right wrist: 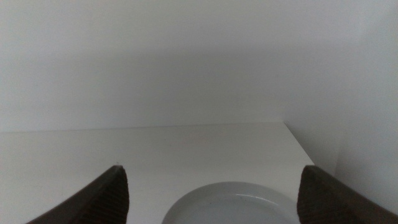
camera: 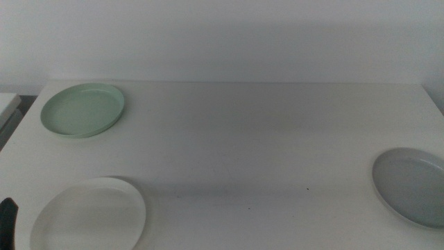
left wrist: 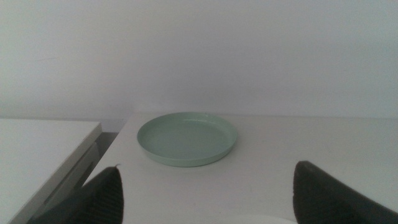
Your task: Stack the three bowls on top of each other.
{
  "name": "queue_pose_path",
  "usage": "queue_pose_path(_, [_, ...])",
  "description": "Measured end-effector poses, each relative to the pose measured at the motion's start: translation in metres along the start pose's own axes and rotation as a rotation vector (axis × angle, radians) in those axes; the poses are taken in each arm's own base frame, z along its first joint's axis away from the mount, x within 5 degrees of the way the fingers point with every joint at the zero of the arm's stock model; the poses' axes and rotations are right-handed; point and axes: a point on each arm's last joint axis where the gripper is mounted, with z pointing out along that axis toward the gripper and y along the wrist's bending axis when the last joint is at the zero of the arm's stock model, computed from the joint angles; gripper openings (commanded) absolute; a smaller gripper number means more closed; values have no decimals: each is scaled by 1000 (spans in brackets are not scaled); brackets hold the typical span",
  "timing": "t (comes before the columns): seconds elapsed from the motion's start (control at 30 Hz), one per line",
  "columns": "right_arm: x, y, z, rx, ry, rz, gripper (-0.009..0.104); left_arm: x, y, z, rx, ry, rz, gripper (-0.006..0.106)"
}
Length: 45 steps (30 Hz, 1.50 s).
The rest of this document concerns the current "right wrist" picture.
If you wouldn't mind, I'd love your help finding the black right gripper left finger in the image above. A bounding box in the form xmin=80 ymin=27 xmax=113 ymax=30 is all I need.
xmin=26 ymin=164 xmax=130 ymax=224

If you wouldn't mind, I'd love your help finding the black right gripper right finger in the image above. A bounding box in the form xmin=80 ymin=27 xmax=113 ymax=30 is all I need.
xmin=296 ymin=164 xmax=398 ymax=224

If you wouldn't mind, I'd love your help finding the grey shallow bowl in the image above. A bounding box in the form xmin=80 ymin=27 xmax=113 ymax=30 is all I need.
xmin=161 ymin=181 xmax=301 ymax=224

